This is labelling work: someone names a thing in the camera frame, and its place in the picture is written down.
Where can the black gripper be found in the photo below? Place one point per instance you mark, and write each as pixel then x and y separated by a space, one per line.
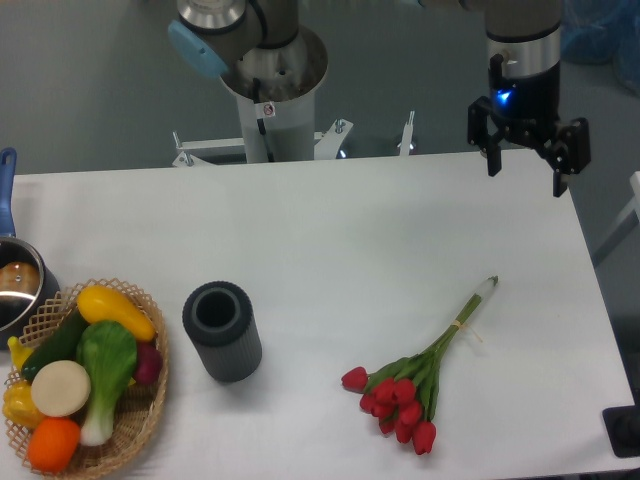
pixel 524 111

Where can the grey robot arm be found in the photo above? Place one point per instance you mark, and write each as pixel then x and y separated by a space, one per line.
pixel 527 32

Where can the blue plastic cover background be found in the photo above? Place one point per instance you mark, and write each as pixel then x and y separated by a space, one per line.
pixel 603 32

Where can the red tulip bouquet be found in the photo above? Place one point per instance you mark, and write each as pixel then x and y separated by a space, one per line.
pixel 403 395

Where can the black clamp at table edge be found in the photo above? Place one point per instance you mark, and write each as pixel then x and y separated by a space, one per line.
pixel 622 426

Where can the dark grey ribbed vase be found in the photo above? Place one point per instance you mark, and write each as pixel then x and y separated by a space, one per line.
pixel 218 317

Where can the yellow squash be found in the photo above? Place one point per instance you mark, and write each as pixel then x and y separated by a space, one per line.
pixel 97 303

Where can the green bok choy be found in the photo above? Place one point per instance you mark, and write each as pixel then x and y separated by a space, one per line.
pixel 108 353

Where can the woven wicker basket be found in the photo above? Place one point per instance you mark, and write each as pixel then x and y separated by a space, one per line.
pixel 137 413

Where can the dark green cucumber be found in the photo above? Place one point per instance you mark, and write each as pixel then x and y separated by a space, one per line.
pixel 60 345

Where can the round beige bread bun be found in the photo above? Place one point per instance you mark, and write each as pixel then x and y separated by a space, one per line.
pixel 61 388

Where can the yellow banana tip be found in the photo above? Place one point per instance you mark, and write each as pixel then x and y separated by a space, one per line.
pixel 19 353

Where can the orange fruit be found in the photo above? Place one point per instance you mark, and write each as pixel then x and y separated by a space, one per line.
pixel 53 444

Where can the yellow bell pepper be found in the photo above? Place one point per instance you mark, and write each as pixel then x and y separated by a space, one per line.
pixel 19 407

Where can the white frame at right edge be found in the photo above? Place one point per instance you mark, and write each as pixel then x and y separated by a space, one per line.
pixel 621 227

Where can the blue handled steel saucepan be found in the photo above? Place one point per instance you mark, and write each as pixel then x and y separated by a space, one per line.
pixel 26 281

